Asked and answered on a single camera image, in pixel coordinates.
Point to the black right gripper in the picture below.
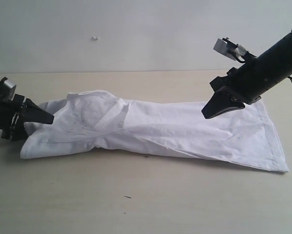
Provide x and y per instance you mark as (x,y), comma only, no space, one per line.
(243,84)

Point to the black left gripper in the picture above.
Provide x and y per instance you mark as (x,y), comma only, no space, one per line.
(13,114)

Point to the white t-shirt red lettering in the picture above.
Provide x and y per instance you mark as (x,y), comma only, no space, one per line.
(98,119)

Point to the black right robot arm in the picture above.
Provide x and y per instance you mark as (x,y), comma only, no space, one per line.
(276,63)

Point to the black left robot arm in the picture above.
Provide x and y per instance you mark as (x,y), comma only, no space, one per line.
(15,113)

